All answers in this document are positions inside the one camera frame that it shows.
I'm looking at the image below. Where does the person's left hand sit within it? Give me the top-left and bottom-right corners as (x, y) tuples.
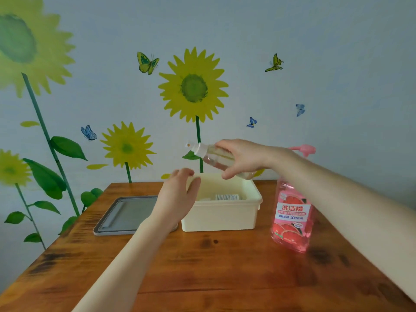
(148, 168), (201, 232)

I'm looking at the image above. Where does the person's right hand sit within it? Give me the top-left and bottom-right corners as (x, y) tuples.
(215, 139), (277, 180)

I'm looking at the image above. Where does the clear spray bottle white cap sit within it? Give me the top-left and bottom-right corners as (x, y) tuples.
(185, 142), (257, 180)

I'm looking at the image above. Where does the person's left forearm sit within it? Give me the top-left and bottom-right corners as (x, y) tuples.
(72, 219), (171, 312)

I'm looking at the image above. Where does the person's right forearm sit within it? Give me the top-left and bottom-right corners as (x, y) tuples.
(268, 148), (416, 303)

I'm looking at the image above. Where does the cream plastic storage box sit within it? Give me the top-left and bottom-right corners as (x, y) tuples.
(181, 173), (263, 232)

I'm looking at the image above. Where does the grey box lid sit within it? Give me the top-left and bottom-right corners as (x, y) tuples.
(93, 196), (179, 236)

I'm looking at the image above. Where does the pink dish soap pump bottle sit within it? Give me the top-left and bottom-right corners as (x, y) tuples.
(271, 145), (317, 254)

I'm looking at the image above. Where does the yellow green butterfly sticker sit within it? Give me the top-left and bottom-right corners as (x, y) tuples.
(265, 54), (284, 72)
(137, 52), (160, 75)

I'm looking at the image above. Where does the small sunflower wall sticker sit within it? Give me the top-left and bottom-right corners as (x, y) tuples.
(100, 122), (156, 184)

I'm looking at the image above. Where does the medium sunflower wall sticker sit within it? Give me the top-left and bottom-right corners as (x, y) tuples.
(158, 47), (229, 173)

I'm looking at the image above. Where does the pale sunflower wall sticker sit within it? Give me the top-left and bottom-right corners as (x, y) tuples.
(0, 149), (61, 251)

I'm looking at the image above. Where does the giant sunflower wall sticker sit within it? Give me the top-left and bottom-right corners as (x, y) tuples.
(0, 0), (88, 224)

